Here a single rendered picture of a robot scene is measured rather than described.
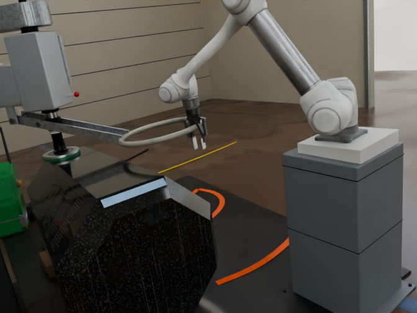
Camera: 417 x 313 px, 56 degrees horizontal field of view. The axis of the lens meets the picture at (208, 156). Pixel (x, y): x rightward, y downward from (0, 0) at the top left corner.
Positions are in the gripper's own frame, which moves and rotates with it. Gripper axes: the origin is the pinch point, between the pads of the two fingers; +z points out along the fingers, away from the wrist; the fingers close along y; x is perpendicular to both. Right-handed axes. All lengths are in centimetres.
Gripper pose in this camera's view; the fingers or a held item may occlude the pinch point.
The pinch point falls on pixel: (199, 143)
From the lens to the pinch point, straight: 217.7
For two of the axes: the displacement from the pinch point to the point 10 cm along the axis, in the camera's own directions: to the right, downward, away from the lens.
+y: -8.9, 0.4, 4.5
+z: 1.9, 9.4, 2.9
